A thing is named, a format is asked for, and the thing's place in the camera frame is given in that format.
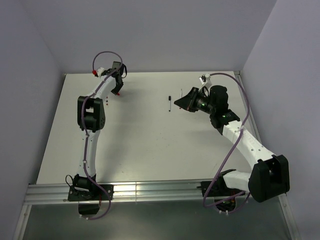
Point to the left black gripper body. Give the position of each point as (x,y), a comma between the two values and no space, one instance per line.
(116,90)

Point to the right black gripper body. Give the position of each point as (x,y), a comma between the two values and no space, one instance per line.
(204,104)

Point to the white marker black tip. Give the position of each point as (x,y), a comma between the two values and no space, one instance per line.
(169,103)

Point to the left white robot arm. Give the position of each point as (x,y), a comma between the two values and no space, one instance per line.
(91,119)

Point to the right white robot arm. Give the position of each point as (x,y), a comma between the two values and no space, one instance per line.
(269,176)

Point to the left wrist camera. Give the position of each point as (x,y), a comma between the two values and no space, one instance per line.
(99,72)

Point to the aluminium front rail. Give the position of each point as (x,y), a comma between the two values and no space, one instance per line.
(134,191)

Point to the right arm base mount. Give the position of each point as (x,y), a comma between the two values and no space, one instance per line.
(219,189)

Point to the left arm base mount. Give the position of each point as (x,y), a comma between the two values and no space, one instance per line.
(88,195)

